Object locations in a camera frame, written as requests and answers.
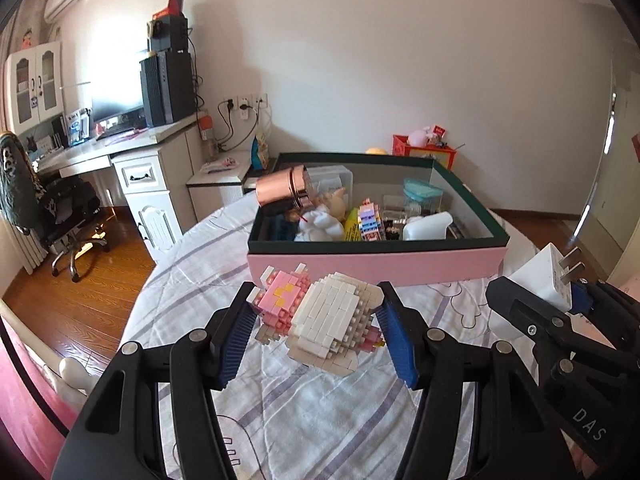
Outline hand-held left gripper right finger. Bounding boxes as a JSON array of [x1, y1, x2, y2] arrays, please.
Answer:
[[375, 281, 583, 480]]

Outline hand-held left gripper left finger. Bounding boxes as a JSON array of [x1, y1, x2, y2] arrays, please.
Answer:
[[52, 281, 258, 480]]

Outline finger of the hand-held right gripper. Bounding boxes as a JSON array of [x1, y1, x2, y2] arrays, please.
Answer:
[[567, 280, 640, 356], [485, 276, 576, 376]]

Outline white charger plug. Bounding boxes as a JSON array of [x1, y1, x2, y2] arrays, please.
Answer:
[[492, 242, 586, 328]]

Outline pink white block figure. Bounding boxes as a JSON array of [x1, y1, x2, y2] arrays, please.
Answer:
[[252, 264, 386, 374]]

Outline pink storage box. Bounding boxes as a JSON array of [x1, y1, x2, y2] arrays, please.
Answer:
[[246, 152, 511, 292]]

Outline white bottle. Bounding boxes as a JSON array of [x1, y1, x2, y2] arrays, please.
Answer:
[[402, 211, 454, 241]]

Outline blue highlighter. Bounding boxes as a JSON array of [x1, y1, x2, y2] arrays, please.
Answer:
[[272, 215, 301, 242]]

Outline colourful block figure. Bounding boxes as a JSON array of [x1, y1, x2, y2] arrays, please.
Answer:
[[356, 197, 386, 241]]

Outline yellow highlighter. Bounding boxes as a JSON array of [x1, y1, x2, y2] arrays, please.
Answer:
[[344, 207, 362, 242]]

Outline glass perfume bottle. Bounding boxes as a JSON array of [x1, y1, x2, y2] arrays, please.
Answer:
[[382, 195, 409, 226]]

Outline white rabbit figurine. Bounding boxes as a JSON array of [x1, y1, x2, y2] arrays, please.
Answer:
[[295, 207, 346, 242]]

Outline teal lidded container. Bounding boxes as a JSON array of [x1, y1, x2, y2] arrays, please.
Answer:
[[402, 177, 445, 216]]

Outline pink pig figurine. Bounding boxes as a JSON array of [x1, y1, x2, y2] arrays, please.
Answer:
[[315, 187, 351, 221]]

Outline rose gold can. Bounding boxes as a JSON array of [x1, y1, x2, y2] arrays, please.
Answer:
[[255, 164, 314, 209]]

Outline clear plastic box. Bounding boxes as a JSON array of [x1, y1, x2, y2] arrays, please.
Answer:
[[305, 164, 354, 196]]

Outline door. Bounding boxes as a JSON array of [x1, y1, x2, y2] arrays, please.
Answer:
[[580, 60, 640, 261]]

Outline white nightstand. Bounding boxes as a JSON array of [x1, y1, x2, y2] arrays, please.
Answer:
[[186, 152, 273, 223]]

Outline white desk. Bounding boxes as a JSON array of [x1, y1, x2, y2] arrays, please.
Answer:
[[32, 112, 206, 263]]

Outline red storage box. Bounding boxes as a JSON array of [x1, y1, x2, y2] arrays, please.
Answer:
[[392, 133, 457, 171]]

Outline snack bag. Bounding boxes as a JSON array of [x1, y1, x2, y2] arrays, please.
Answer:
[[250, 135, 271, 170]]

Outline orange cap bottle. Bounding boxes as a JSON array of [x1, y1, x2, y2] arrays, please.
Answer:
[[198, 112, 218, 156]]

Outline black office chair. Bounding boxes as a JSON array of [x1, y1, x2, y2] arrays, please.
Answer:
[[0, 130, 111, 282]]

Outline pink blanket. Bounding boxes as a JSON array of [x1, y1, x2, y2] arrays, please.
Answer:
[[0, 300, 81, 480]]

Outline black computer tower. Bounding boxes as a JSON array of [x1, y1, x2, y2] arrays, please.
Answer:
[[139, 50, 197, 128]]

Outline black computer monitor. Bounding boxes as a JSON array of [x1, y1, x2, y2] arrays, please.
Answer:
[[90, 80, 146, 129]]

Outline blue label desk item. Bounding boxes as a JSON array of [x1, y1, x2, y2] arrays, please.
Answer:
[[65, 109, 92, 141]]

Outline dark jacket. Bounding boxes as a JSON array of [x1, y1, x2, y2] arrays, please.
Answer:
[[0, 130, 41, 231]]

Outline black box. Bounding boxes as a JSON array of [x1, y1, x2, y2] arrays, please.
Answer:
[[147, 15, 190, 55]]

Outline white glass-door cabinet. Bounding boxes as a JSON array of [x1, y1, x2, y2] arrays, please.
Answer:
[[5, 40, 63, 133]]

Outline white bed post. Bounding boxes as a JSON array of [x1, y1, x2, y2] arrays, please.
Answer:
[[59, 357, 101, 396]]

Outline black power cable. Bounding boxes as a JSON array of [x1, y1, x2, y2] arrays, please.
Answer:
[[216, 100, 261, 153]]

